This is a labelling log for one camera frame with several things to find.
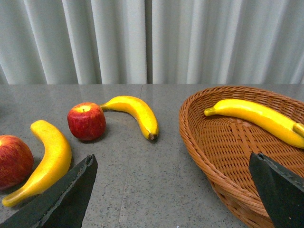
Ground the banana in right basket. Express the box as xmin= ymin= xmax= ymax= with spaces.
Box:
xmin=204 ymin=99 xmax=304 ymax=149

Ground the white curtain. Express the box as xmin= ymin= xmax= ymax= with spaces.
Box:
xmin=0 ymin=0 xmax=304 ymax=85

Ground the right wicker basket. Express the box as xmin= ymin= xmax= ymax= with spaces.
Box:
xmin=179 ymin=86 xmax=304 ymax=228

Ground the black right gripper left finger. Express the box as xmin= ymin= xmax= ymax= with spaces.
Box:
xmin=0 ymin=154 xmax=98 ymax=228

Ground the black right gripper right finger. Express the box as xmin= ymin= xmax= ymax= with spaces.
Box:
xmin=249 ymin=153 xmax=304 ymax=228

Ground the far yellow banana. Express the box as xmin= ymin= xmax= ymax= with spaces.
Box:
xmin=100 ymin=95 xmax=159 ymax=140

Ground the red apple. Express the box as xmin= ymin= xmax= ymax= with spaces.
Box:
xmin=67 ymin=102 xmax=106 ymax=141
xmin=0 ymin=135 xmax=34 ymax=190

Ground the yellow banana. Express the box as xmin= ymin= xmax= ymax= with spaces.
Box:
xmin=2 ymin=120 xmax=72 ymax=207
xmin=100 ymin=95 xmax=159 ymax=140

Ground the near yellow banana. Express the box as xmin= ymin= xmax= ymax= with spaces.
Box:
xmin=2 ymin=120 xmax=72 ymax=207

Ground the banana in basket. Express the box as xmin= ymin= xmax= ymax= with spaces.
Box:
xmin=293 ymin=123 xmax=304 ymax=138
xmin=204 ymin=99 xmax=304 ymax=149

